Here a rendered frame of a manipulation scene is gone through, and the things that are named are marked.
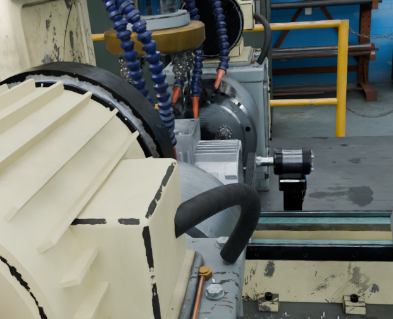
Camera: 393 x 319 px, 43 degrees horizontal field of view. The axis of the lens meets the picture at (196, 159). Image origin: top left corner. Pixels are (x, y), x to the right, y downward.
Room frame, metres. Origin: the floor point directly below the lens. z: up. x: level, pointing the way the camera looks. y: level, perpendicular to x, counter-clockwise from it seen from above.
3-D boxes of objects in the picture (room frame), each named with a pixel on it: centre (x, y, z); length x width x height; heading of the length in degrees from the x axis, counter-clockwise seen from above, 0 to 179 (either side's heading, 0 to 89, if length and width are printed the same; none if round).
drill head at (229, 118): (1.24, -0.04, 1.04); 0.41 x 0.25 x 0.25; 170
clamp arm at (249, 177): (0.92, -0.11, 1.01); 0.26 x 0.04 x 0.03; 170
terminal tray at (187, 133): (0.93, 0.05, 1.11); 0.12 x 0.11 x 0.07; 80
